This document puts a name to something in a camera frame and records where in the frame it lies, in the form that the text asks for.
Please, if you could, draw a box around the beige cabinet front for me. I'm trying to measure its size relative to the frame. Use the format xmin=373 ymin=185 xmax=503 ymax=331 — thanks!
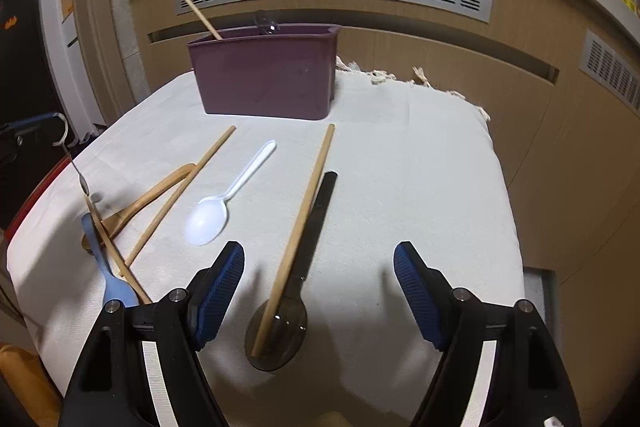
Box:
xmin=70 ymin=0 xmax=640 ymax=427

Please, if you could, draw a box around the person's orange clothing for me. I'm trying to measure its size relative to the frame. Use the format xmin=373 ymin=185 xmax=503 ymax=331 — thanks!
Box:
xmin=0 ymin=341 xmax=64 ymax=427

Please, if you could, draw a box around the clear plastic spoon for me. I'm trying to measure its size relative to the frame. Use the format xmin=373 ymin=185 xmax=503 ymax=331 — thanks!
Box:
xmin=253 ymin=9 xmax=279 ymax=36

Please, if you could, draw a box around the thin metal spoon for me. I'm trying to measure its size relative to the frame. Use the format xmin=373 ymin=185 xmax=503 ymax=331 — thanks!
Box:
xmin=52 ymin=114 xmax=92 ymax=200

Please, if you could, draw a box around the blue plastic spoon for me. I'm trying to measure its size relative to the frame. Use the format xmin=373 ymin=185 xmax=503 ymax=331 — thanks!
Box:
xmin=81 ymin=213 xmax=142 ymax=309

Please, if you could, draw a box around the white door frame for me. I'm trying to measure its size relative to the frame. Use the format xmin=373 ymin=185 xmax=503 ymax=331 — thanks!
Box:
xmin=39 ymin=0 xmax=112 ymax=144

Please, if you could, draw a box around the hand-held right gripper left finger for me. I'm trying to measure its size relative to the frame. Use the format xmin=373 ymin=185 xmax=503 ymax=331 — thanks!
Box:
xmin=57 ymin=241 xmax=246 ymax=427

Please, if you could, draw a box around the white fringed cloth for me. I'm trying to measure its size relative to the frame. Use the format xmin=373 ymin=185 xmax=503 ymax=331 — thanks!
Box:
xmin=6 ymin=56 xmax=527 ymax=427

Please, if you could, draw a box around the small grey vent grille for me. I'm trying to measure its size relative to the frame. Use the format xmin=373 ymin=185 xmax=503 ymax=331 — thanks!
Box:
xmin=579 ymin=30 xmax=640 ymax=113

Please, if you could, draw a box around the wooden chopstick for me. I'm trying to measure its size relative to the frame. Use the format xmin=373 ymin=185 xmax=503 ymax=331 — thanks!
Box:
xmin=250 ymin=123 xmax=336 ymax=358
xmin=84 ymin=196 xmax=154 ymax=306
xmin=181 ymin=0 xmax=223 ymax=41
xmin=124 ymin=125 xmax=237 ymax=269

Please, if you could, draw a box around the wooden spoon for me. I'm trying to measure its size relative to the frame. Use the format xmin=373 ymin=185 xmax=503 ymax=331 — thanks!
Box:
xmin=81 ymin=163 xmax=197 ymax=254

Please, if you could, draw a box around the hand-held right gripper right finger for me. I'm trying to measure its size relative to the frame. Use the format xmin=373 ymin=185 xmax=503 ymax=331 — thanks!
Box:
xmin=393 ymin=241 xmax=583 ymax=427

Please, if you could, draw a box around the purple plastic utensil container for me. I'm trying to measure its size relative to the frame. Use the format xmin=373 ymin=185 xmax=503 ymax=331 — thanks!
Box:
xmin=187 ymin=25 xmax=341 ymax=120

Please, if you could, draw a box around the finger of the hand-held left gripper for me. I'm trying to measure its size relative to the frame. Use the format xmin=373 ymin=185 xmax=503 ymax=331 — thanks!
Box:
xmin=0 ymin=111 xmax=68 ymax=165

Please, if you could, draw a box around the dark translucent plastic spoon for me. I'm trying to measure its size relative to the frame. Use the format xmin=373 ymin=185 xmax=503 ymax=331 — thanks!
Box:
xmin=244 ymin=171 xmax=339 ymax=372

